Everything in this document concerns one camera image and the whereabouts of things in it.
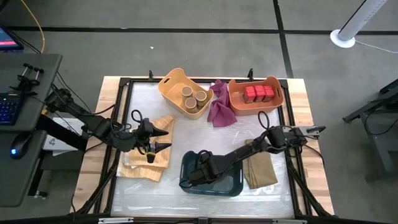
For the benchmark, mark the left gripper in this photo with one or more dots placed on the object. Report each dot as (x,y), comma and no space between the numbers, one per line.
(144,133)

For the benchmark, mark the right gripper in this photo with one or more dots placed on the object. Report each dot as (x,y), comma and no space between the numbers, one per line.
(206,168)

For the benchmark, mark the teal plastic bin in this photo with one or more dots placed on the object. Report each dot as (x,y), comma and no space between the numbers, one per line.
(230,186)

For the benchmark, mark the yellow plastic bin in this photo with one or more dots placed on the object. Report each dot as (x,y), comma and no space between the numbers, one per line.
(172,93)

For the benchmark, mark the cardboard cup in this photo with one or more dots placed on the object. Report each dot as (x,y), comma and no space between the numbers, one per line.
(201,97)

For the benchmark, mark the orange plastic bin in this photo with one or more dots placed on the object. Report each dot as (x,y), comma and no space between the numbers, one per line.
(248,109)

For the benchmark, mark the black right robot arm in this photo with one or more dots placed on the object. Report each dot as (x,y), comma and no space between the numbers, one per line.
(248,149)

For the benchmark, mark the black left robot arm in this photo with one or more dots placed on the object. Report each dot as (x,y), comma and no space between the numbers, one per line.
(93,124)

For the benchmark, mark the yellow tag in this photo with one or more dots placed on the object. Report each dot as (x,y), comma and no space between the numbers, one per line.
(151,153)

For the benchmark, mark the yellow checked cloth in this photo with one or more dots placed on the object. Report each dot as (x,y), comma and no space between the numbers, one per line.
(161,158)

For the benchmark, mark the clear plastic table sheet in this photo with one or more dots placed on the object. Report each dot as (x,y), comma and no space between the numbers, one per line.
(202,137)

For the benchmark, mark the magenta cloth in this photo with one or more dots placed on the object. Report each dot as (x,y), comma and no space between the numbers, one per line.
(220,112)

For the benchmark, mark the olive brown folded cloth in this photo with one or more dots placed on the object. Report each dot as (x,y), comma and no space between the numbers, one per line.
(261,174)

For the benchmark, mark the white printed box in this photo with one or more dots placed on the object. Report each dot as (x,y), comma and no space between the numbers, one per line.
(56,144)

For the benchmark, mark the desk caster wheel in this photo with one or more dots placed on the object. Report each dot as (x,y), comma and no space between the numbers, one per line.
(40,194)

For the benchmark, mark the black computer mouse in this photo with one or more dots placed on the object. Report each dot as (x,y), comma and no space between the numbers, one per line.
(20,146)

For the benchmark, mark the dark grey desk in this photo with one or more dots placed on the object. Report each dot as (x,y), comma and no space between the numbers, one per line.
(31,77)

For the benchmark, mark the black clamp stand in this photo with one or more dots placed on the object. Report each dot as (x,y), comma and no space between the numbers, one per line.
(28,79)

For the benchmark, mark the backlit black keyboard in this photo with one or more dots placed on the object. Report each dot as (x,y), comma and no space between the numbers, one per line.
(7,109)

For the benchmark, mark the computer monitor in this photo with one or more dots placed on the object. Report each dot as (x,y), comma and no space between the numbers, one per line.
(7,40)

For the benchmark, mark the black metal equipment stand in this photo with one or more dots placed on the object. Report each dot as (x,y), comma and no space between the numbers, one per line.
(377,146)

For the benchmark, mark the white round base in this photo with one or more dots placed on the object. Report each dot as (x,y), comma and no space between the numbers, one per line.
(337,43)

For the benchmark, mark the slim tower pole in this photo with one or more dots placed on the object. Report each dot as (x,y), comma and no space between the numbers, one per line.
(360,17)

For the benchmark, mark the black frame clamp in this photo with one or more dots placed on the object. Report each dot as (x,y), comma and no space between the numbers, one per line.
(151,74)
(250,74)

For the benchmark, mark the black metal table frame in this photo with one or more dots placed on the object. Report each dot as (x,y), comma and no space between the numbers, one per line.
(124,82)

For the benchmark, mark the silver metal bracket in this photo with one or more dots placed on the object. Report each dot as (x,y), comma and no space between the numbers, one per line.
(115,220)
(289,221)

